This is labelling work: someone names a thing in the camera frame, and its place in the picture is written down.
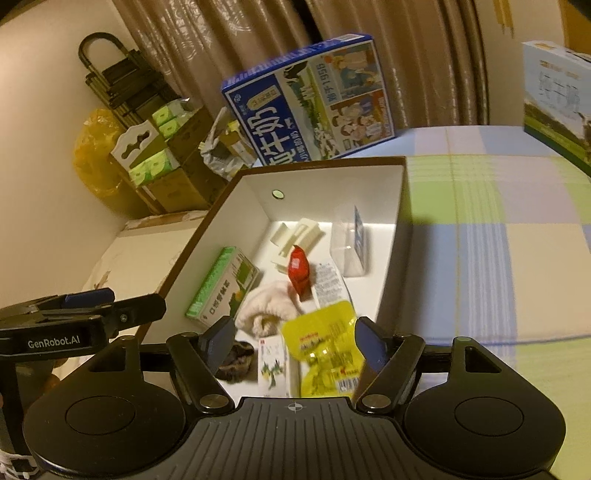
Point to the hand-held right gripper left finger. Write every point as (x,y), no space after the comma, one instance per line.
(221,344)

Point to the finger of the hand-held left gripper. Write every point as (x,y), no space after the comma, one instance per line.
(87,298)
(138,311)

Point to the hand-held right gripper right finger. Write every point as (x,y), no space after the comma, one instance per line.
(371,344)

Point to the dark hair scrunchie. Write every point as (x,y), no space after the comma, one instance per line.
(238,360)

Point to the yellow snack packet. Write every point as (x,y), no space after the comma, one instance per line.
(323,341)

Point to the green medicine box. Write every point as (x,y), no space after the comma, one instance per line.
(217,290)

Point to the white sock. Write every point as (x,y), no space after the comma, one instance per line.
(263,309)

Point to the white medicine box plant print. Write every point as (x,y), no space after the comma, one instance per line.
(272,364)

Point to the white ointment tube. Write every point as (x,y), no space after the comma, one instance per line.
(328,281)

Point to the clear plastic box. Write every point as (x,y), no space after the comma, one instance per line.
(344,249)

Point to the red snack packet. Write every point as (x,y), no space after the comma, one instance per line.
(299,270)

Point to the white hair claw clip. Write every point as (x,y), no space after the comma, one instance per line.
(302,233)

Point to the brown cardboard storage box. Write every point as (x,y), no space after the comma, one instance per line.
(323,194)

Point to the cream embroidered cloth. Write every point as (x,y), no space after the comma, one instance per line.
(138,258)

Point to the yellow plastic bag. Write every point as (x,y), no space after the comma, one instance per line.
(92,152)

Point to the crumpled plastic bag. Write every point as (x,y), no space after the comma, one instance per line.
(217,157)

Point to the small open cardboard box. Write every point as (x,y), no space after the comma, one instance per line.
(240,147)

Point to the black folding trolley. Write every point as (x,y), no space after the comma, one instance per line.
(124,78)

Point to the blue milk carton case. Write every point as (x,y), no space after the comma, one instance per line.
(314,101)

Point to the brown patterned curtain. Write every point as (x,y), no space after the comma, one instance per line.
(207,41)

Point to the white green milk carton case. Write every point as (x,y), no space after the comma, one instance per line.
(558,110)

